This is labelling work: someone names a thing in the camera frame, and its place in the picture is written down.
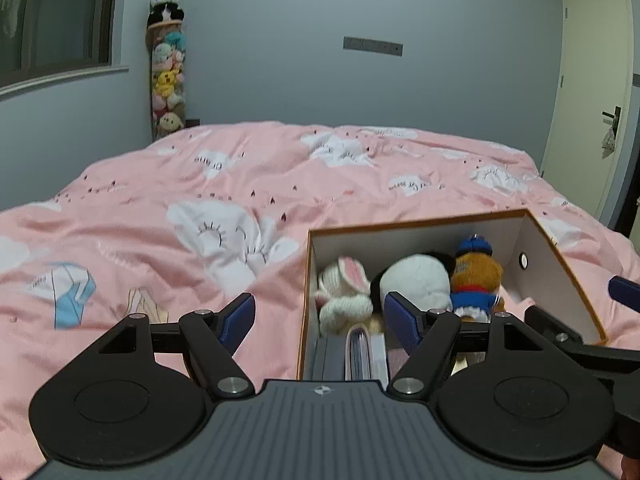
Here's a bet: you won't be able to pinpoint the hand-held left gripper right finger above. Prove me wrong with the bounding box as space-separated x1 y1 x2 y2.
384 291 538 397

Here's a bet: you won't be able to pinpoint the pink zip case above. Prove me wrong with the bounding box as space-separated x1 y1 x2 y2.
344 324 375 382

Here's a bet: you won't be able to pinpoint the white pink crochet bunny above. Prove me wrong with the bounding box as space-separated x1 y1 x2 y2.
315 256 373 335

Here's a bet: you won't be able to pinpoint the pink printed blanket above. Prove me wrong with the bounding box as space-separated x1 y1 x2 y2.
0 121 640 480

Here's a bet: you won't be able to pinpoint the cream door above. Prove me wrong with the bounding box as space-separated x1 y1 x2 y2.
539 0 635 233

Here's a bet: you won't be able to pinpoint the window with grey frame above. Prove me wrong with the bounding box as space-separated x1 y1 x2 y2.
0 0 130 96

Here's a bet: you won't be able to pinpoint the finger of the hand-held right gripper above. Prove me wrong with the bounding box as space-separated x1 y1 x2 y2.
524 305 640 376
607 275 640 308

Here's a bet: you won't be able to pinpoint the panda plush toy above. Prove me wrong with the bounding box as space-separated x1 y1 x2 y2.
149 0 186 25

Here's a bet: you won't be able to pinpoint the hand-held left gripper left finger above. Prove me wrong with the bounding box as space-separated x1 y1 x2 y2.
97 292 257 398

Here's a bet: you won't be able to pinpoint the brown bear plush blue hat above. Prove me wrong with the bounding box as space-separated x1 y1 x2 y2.
448 234 507 323

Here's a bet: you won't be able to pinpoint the orange cardboard box white inside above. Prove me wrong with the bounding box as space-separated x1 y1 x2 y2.
297 208 608 381

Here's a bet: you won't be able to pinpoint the dark grey box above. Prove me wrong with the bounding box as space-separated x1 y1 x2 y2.
312 336 348 382

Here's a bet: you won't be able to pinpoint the clear tube of plush toys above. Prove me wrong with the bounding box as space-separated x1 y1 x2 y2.
146 19 190 142

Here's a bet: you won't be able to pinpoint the white plush black brown ears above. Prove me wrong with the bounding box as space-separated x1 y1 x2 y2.
369 251 457 313

